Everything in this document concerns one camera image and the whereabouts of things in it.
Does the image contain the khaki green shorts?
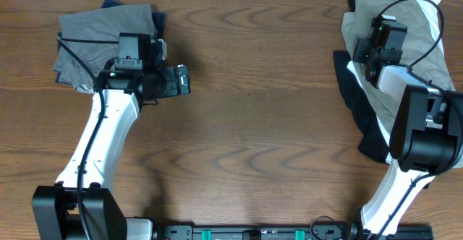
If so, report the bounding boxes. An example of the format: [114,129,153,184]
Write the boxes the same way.
[341,0,456,136]

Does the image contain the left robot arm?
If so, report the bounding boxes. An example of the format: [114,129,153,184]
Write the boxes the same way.
[32,59,191,239]

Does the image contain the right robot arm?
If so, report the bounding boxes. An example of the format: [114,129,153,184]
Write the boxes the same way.
[353,38,462,239]

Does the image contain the navy folded garment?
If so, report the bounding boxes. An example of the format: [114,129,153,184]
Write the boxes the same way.
[58,0,166,76]

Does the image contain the white printed t-shirt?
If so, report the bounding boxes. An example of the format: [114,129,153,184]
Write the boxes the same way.
[346,0,463,168]

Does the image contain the black garment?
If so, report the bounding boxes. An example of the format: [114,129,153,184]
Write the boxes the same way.
[333,0,431,189]

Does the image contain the grey folded shorts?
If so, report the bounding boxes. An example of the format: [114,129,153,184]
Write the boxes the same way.
[53,4,166,93]

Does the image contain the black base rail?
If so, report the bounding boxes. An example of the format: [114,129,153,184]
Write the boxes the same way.
[151,224,434,240]

